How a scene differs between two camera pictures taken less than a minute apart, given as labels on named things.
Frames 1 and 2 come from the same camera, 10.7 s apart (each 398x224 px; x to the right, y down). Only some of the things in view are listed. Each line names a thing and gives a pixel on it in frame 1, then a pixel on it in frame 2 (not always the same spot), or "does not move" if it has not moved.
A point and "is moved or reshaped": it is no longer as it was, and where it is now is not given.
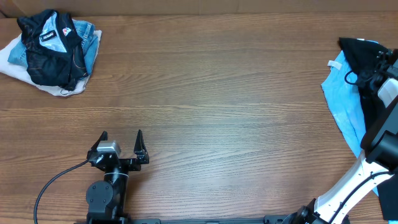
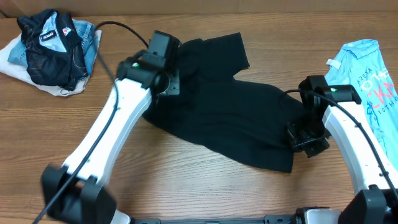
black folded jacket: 54,49 does not move
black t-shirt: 388,190 is moved or reshaped
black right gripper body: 365,84 → 308,135
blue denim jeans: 88,38 does not move
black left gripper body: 131,165 → 174,83
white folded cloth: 22,71 does not move
